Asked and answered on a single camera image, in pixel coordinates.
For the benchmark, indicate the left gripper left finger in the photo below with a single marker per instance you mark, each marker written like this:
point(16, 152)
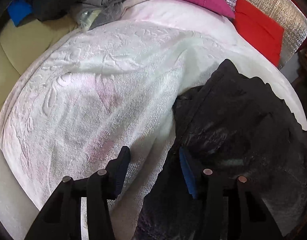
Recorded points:
point(60, 217)

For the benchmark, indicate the red square cushion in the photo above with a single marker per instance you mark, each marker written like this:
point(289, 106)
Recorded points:
point(261, 31)

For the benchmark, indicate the black quilted jacket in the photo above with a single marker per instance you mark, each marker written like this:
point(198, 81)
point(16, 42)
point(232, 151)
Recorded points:
point(236, 125)

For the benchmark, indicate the grey folded garment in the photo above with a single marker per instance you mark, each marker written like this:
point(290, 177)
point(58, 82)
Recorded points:
point(90, 14)

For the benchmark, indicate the silver foil insulation panel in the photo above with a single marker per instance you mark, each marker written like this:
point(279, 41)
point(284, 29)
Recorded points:
point(290, 17)

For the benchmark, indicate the white embossed bed blanket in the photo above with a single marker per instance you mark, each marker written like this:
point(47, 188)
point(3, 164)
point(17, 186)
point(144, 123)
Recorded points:
point(92, 93)

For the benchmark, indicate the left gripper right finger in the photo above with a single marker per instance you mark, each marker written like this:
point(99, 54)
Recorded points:
point(228, 208)

